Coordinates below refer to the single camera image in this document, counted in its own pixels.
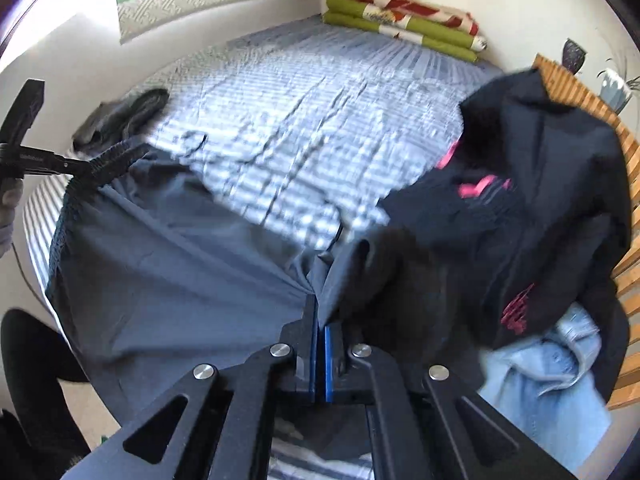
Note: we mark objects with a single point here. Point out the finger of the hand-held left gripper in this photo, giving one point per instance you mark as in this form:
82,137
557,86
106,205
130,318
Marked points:
117,156

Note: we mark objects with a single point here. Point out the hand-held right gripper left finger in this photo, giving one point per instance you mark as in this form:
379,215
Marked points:
312,360

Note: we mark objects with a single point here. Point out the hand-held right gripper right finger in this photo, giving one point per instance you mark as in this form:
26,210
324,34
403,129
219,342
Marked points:
330,360

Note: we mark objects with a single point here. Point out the grey pants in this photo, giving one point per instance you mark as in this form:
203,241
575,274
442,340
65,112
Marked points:
175,270

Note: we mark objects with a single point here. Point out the dark folded pants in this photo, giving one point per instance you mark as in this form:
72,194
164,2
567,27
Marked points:
120,115

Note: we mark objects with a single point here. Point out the person's left hand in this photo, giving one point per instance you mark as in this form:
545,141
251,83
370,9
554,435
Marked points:
7,200

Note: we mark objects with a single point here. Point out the striped bed quilt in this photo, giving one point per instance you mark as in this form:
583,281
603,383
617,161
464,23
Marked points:
300,125

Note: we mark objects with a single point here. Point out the light blue denim garment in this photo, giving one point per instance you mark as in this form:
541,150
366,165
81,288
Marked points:
550,400

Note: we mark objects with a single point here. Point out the black garment with pink print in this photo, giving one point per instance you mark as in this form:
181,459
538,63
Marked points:
540,170

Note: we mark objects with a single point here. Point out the folded green red blanket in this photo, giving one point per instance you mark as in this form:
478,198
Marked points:
400,15

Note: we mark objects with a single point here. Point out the wooden slatted headboard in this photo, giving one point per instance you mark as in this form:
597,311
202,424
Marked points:
627,160

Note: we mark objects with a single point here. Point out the dark vase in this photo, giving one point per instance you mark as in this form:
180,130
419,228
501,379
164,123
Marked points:
573,57

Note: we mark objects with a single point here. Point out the potted plant in pale pot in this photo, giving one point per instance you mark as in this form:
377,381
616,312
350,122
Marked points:
614,91

